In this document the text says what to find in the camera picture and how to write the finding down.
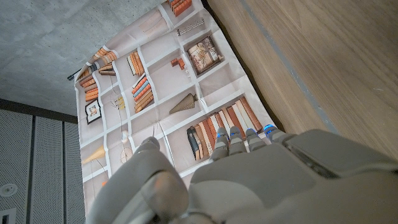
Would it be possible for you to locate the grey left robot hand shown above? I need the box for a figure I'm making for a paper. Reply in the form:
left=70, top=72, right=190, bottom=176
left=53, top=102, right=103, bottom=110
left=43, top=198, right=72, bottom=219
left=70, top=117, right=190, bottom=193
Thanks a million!
left=85, top=124, right=398, bottom=224

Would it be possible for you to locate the printed bookshelf backdrop cloth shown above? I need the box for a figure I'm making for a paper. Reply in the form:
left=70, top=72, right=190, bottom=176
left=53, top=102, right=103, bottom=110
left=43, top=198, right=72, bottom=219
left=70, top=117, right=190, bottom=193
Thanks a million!
left=74, top=0, right=277, bottom=215

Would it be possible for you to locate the white round ceiling fixture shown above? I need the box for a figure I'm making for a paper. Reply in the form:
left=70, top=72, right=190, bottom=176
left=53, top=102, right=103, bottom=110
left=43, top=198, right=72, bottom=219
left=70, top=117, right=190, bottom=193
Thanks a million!
left=0, top=183, right=19, bottom=198

